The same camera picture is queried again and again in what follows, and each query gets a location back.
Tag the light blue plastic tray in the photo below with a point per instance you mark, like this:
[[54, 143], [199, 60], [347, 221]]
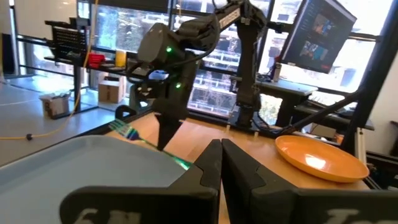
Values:
[[93, 161]]

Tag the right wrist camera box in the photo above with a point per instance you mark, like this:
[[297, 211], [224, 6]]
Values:
[[158, 74]]

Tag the orange plastic plate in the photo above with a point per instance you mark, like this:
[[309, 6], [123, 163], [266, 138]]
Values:
[[320, 158]]

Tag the red container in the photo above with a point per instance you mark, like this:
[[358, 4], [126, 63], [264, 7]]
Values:
[[96, 59]]

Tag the black computer monitor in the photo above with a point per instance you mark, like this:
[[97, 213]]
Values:
[[317, 37]]

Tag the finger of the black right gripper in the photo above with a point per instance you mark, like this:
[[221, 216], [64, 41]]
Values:
[[173, 127], [162, 130]]

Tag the black table-level camera mount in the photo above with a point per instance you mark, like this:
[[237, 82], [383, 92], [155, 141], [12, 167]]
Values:
[[125, 107]]

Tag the black equipment rack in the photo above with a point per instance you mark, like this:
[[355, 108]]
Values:
[[68, 39]]

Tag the brown cardboard box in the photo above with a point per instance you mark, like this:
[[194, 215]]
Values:
[[110, 91]]

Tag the yellow cup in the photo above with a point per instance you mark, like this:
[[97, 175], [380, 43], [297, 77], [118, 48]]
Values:
[[120, 59]]

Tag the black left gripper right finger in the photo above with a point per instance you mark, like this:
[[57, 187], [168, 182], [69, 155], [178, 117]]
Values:
[[280, 205]]

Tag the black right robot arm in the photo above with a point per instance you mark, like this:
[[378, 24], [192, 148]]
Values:
[[248, 62]]

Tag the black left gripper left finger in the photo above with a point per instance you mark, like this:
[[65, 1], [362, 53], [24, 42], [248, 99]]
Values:
[[140, 205]]

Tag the iridescent metal fork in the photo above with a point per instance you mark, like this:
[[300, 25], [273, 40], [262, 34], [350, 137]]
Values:
[[130, 133]]

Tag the open grey cardboard box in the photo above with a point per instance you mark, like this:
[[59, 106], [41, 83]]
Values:
[[56, 105]]

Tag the grey standing desk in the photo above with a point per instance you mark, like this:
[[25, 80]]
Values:
[[289, 88]]

